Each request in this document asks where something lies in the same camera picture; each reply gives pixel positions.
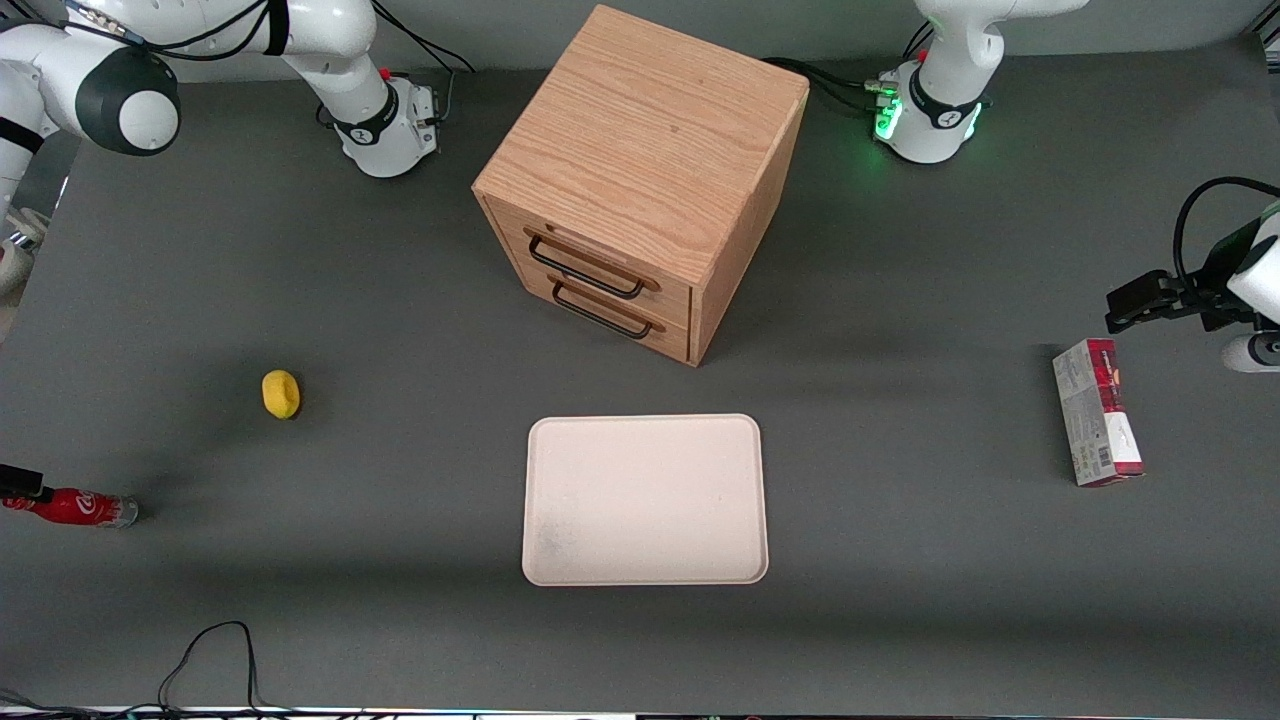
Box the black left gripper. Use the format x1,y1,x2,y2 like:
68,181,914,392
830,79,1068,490
1105,225,1263,335

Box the red coke bottle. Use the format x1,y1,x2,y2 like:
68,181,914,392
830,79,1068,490
3,487,139,529

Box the beige plastic tray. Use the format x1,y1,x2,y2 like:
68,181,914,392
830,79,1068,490
521,413,770,587

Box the red and white carton box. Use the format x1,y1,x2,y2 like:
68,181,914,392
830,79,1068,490
1052,338,1145,488

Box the yellow lemon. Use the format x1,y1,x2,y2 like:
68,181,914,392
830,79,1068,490
262,370,301,420

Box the wooden drawer cabinet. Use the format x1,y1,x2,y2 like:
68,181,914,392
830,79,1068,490
472,4,811,369

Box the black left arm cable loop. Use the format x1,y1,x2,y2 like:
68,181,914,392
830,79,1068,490
1174,177,1280,291

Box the thin black table cable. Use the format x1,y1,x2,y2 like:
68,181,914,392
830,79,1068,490
0,620,401,720

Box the black left arm base cables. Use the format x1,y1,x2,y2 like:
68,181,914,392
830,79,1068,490
762,20,936,116

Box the black arm base cables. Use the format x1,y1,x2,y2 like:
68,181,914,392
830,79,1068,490
318,0,477,129
762,20,936,116

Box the long black drawer handle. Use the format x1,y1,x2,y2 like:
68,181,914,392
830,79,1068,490
527,232,647,300

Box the black right arm base cables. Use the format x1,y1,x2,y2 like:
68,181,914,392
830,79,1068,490
318,0,477,129

